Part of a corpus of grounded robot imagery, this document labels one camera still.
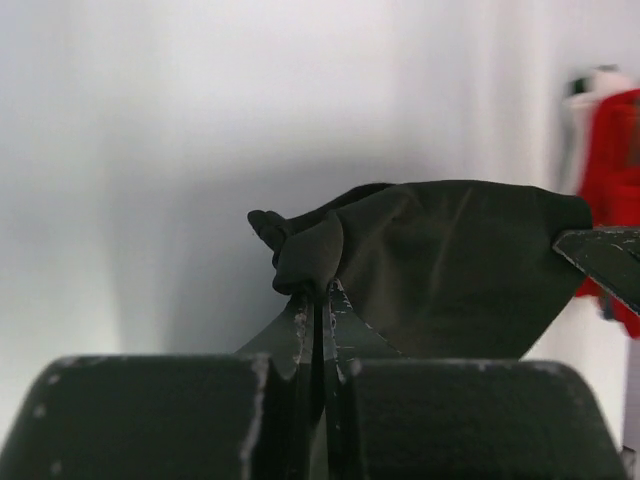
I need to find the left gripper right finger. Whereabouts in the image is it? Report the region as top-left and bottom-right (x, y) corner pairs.
(322, 282), (627, 479)

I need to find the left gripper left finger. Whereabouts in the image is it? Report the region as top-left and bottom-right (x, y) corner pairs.
(1, 296), (316, 479)

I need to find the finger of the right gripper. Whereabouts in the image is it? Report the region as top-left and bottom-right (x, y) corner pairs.
(553, 227), (639, 314)

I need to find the black t shirt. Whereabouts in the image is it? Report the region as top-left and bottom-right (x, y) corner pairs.
(246, 179), (594, 361)

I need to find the red folded t shirt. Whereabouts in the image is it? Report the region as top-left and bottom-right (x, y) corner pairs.
(574, 88), (640, 341)

